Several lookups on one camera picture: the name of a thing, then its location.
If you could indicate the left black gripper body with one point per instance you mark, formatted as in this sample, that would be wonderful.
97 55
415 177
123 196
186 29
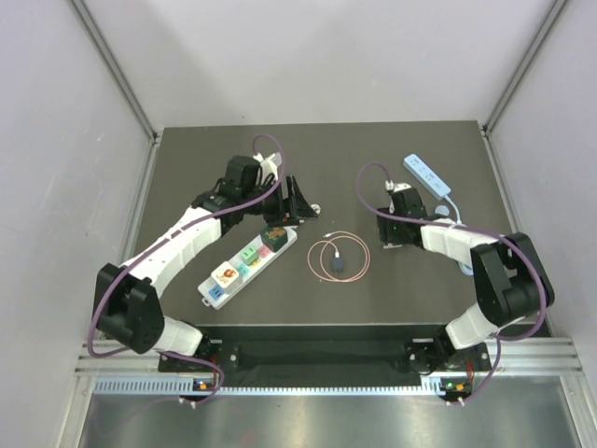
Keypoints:
273 208

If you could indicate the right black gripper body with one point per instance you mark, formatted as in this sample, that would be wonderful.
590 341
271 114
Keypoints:
391 230

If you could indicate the dark green plug adapter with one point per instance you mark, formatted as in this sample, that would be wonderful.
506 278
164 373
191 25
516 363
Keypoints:
274 238

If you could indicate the light green plug adapter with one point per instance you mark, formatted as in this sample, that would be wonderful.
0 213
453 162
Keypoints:
249 255

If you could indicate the small dark blue charger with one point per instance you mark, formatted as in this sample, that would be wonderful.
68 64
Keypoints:
337 265

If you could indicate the white cube plug adapter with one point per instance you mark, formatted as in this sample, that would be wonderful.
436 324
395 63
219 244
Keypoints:
226 275

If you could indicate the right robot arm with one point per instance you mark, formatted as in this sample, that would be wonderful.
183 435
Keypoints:
509 278

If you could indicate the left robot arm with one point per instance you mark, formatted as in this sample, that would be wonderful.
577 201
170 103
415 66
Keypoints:
127 297

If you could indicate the white multicolour power strip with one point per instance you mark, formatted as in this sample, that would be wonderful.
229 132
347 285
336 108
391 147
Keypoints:
215 297

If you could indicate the light blue power strip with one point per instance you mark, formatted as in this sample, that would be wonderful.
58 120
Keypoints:
432 182

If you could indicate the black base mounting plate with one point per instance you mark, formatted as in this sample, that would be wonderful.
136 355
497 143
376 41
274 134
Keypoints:
421 349

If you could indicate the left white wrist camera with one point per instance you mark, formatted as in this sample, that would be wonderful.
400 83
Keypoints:
269 165

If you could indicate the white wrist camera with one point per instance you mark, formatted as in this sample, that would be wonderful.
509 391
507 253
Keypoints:
269 165
392 187

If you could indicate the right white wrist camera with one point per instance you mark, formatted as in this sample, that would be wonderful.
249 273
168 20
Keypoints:
392 187

